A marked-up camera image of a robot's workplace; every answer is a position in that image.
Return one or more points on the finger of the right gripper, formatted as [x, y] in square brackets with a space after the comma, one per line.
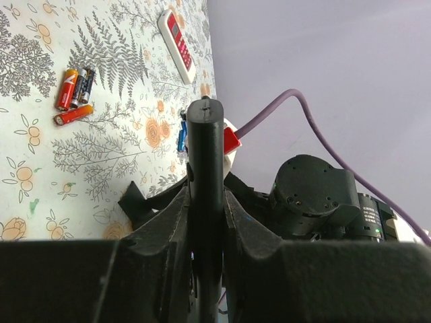
[140, 210]

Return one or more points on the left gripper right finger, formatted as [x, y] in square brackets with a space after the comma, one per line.
[269, 279]

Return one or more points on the black remote with buttons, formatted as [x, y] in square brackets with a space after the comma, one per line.
[205, 179]

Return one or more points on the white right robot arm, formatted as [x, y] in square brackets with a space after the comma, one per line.
[310, 200]

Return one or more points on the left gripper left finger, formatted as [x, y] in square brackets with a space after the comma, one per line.
[144, 277]

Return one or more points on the floral table mat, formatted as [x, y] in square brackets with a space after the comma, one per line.
[62, 173]

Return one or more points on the blue battery beside remote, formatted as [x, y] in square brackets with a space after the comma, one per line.
[182, 137]

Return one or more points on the red white remote control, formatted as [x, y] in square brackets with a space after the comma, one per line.
[177, 46]

